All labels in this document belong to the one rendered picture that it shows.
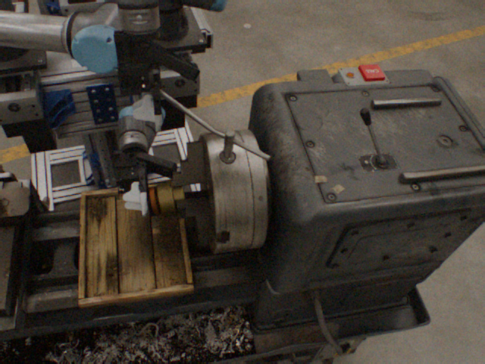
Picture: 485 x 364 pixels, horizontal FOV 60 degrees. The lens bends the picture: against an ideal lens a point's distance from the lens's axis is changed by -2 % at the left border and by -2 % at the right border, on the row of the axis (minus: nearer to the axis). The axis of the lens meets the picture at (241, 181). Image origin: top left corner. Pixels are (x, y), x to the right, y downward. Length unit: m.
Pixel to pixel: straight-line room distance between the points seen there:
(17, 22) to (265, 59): 2.42
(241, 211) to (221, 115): 1.92
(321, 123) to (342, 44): 2.66
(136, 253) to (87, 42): 0.58
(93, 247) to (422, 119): 0.97
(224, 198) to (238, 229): 0.09
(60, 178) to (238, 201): 1.50
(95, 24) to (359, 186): 0.69
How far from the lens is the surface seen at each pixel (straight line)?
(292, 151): 1.02
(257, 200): 0.99
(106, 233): 1.31
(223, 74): 3.19
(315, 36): 3.74
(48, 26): 1.14
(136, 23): 0.84
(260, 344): 1.53
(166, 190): 1.08
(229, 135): 0.93
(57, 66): 1.56
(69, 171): 2.36
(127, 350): 1.48
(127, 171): 1.15
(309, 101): 1.15
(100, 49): 1.05
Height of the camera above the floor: 2.00
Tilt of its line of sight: 52 degrees down
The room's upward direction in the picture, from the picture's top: 8 degrees clockwise
